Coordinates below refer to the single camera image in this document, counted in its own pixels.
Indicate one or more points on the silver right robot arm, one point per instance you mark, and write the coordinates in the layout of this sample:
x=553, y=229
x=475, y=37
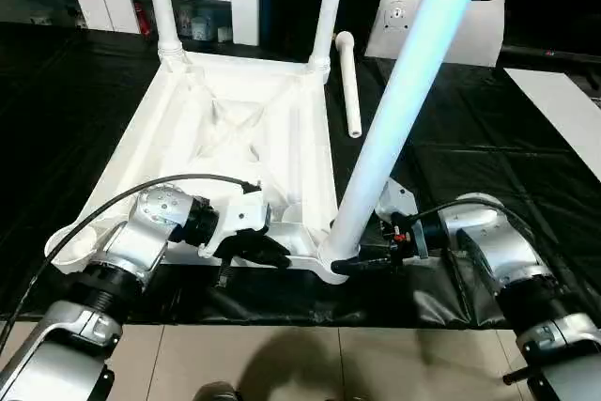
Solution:
x=507, y=260

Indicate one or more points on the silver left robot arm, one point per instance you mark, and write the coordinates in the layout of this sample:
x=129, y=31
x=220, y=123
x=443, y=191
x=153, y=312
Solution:
x=131, y=241

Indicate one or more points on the black work mat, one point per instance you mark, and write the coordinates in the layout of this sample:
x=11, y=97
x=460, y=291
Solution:
x=470, y=176

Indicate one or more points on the grey left robot foot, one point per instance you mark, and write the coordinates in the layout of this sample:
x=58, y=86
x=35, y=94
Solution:
x=218, y=393

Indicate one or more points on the flat white board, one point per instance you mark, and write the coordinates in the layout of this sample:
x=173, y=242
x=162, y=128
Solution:
x=563, y=115

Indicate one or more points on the small white jar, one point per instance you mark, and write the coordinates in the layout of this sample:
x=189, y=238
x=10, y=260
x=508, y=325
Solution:
x=224, y=35

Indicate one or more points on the white plastic bag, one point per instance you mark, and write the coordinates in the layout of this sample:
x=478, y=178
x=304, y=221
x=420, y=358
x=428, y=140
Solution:
x=470, y=35

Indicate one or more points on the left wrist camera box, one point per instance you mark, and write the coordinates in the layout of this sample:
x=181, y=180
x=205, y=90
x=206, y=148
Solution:
x=242, y=218

